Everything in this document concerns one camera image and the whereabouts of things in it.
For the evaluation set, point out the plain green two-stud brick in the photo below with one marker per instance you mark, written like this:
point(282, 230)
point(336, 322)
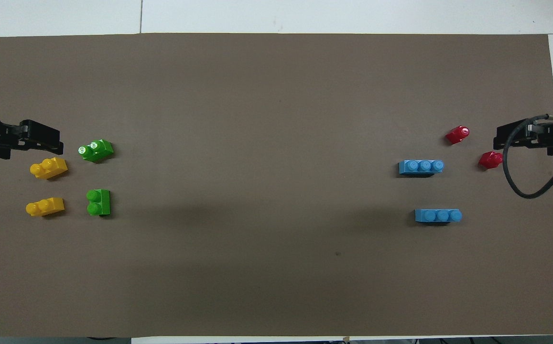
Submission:
point(100, 202)

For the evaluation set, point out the blue three-stud brick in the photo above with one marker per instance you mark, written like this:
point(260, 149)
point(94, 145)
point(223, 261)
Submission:
point(419, 167)
point(436, 216)

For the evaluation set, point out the yellow two-stud brick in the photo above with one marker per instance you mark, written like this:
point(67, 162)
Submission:
point(51, 168)
point(49, 206)

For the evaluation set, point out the small red brick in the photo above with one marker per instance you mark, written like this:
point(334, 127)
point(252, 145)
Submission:
point(457, 135)
point(489, 160)

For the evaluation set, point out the green brick with white stickers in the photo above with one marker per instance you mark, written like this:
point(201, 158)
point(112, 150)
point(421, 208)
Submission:
point(99, 150)

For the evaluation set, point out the brown table mat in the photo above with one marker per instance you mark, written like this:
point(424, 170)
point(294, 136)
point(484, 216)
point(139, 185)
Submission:
point(276, 119)

